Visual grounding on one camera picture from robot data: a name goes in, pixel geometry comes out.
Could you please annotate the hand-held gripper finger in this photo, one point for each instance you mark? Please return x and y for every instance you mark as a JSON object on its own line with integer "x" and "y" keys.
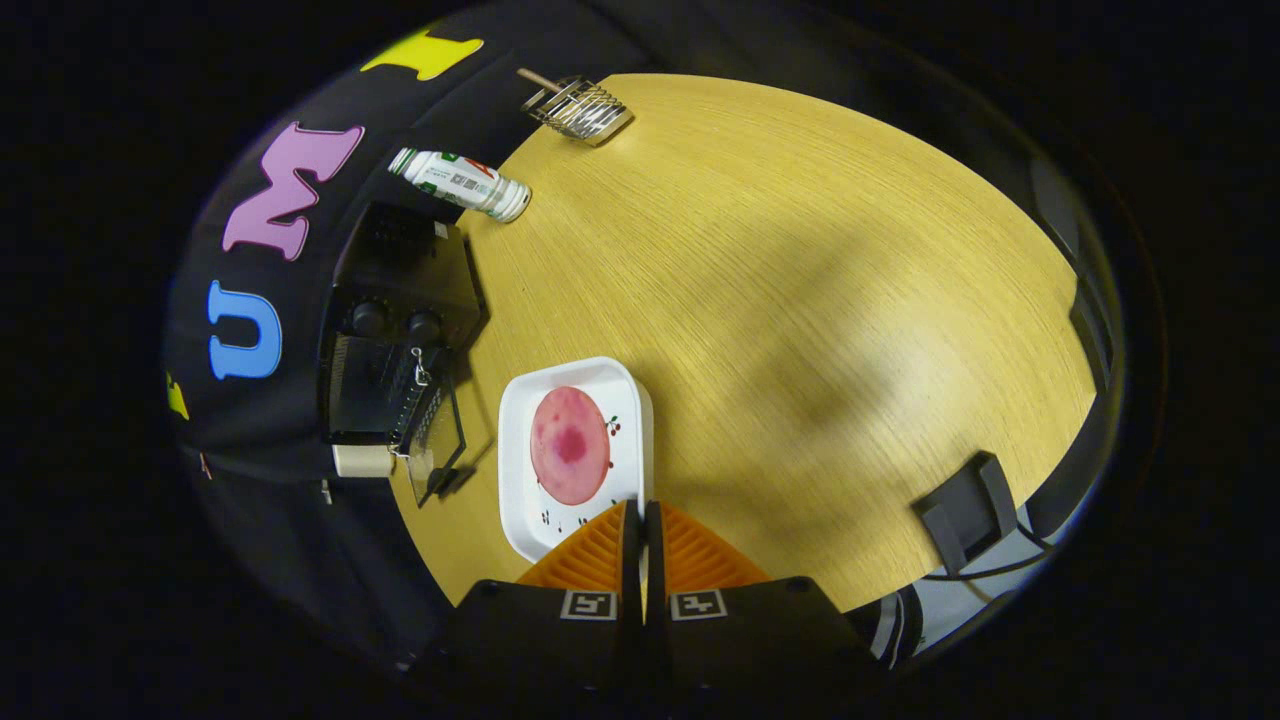
{"x": 630, "y": 560}
{"x": 655, "y": 560}

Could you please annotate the pink round ham slice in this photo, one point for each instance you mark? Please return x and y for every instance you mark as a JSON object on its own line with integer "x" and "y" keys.
{"x": 570, "y": 450}

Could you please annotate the white square plate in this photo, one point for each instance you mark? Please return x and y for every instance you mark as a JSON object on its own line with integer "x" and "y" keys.
{"x": 525, "y": 480}

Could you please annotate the black toaster oven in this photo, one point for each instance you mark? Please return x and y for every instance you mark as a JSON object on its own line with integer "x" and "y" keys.
{"x": 400, "y": 270}

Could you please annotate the white pop-up toaster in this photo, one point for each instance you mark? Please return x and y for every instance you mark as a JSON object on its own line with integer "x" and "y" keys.
{"x": 362, "y": 461}

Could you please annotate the black table clamp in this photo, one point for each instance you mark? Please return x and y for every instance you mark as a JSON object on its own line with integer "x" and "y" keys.
{"x": 960, "y": 510}

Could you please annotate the black backdrop cloth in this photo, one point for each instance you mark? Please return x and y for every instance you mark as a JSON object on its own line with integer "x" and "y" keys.
{"x": 300, "y": 330}

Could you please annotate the white green drink bottle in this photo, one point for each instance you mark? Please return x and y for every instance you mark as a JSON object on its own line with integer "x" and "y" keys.
{"x": 465, "y": 183}

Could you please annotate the wooden stick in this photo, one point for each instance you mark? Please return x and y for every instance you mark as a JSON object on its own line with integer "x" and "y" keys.
{"x": 538, "y": 78}

